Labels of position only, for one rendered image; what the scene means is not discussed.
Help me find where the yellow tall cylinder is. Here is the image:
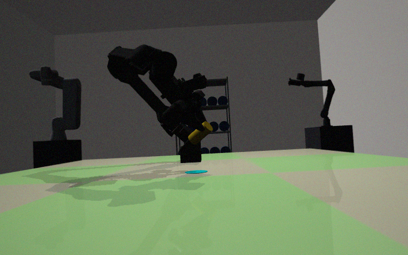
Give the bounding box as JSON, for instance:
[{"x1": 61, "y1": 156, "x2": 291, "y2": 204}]
[{"x1": 188, "y1": 121, "x2": 213, "y2": 145}]

